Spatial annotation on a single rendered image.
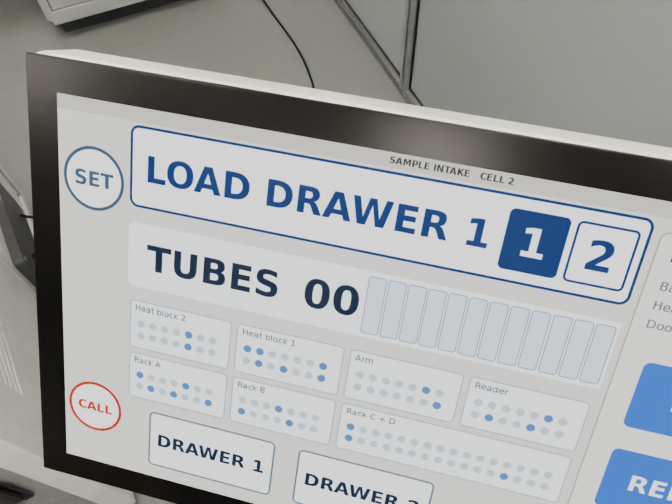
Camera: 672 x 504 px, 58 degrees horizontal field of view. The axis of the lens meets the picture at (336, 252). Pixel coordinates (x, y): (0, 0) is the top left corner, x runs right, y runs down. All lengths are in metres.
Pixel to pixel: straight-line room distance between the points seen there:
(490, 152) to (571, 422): 0.17
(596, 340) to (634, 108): 0.86
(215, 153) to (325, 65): 1.76
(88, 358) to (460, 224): 0.27
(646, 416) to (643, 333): 0.05
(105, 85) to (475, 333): 0.26
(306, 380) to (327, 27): 1.92
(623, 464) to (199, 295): 0.28
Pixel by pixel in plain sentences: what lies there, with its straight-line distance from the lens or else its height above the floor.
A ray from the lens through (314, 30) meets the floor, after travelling 2.25.
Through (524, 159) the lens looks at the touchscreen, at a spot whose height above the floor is 1.19.
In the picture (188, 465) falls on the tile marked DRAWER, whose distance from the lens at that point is 0.48.
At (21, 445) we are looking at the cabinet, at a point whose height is 0.58.
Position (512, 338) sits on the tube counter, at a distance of 0.38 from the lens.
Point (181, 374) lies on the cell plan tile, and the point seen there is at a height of 1.05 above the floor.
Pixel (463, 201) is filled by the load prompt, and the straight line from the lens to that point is 0.35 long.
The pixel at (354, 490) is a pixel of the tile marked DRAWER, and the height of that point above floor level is 1.00.
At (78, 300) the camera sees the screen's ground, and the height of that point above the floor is 1.08.
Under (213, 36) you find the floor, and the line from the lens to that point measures 2.28.
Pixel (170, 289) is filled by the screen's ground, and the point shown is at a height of 1.10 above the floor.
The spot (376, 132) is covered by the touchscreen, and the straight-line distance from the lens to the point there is 0.34.
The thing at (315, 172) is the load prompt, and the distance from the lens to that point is 0.35.
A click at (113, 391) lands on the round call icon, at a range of 0.47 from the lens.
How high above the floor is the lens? 1.45
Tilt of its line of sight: 60 degrees down
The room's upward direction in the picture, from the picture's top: 3 degrees counter-clockwise
